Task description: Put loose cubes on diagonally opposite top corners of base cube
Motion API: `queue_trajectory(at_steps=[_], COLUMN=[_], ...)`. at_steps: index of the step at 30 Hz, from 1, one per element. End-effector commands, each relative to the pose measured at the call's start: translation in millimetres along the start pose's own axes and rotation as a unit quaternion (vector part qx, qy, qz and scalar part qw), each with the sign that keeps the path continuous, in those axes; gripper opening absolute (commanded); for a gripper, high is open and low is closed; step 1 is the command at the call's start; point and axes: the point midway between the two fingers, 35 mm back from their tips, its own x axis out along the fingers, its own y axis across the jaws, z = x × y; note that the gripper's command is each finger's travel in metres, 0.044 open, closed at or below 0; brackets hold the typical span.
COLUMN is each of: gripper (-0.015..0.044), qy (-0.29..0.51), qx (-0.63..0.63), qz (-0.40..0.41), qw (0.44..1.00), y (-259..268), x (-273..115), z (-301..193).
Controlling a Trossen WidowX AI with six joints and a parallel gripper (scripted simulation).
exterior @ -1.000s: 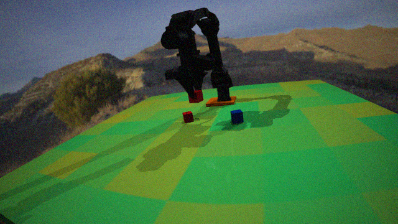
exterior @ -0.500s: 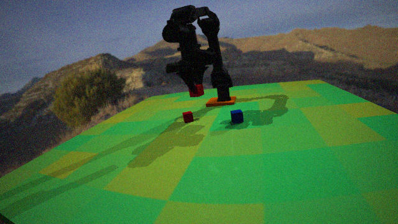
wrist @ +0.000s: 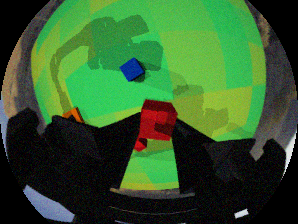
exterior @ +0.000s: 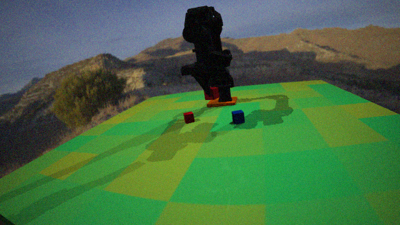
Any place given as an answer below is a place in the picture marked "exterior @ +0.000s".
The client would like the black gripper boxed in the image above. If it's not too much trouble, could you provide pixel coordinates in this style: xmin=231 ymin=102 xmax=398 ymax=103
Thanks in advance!
xmin=181 ymin=43 xmax=224 ymax=95

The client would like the red cube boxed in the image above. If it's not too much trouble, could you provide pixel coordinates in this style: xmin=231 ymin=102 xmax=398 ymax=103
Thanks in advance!
xmin=183 ymin=111 xmax=195 ymax=124
xmin=204 ymin=87 xmax=219 ymax=100

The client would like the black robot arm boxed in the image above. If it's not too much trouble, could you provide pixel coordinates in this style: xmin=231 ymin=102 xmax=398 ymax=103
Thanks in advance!
xmin=182 ymin=6 xmax=234 ymax=102

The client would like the small blue cube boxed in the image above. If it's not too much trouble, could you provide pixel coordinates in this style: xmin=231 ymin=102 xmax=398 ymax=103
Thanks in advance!
xmin=231 ymin=110 xmax=245 ymax=124

